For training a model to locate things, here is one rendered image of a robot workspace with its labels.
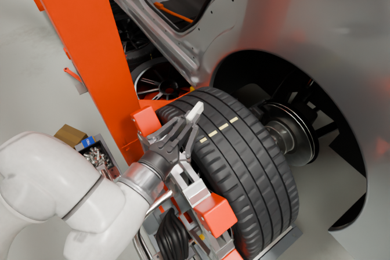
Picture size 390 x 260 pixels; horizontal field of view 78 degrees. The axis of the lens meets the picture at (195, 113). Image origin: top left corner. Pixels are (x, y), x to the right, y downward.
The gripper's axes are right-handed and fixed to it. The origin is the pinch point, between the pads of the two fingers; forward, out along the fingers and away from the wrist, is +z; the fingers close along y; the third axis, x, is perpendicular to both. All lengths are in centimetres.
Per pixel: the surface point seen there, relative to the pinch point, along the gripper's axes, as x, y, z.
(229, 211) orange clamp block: -14.3, 17.8, -14.3
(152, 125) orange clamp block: -16.5, -18.7, 0.4
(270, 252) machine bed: -122, 39, 13
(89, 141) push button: -71, -82, 2
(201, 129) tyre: -9.2, 0.4, 2.3
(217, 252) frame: -31.1, 18.0, -21.0
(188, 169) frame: -15.2, 2.0, -8.6
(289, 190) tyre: -23.2, 30.2, 3.6
